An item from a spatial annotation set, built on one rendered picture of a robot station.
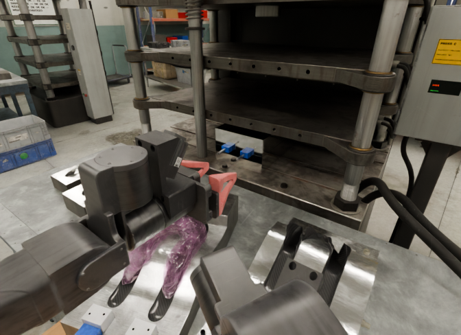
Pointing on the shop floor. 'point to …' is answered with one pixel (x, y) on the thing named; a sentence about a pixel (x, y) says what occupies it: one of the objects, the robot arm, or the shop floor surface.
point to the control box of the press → (431, 108)
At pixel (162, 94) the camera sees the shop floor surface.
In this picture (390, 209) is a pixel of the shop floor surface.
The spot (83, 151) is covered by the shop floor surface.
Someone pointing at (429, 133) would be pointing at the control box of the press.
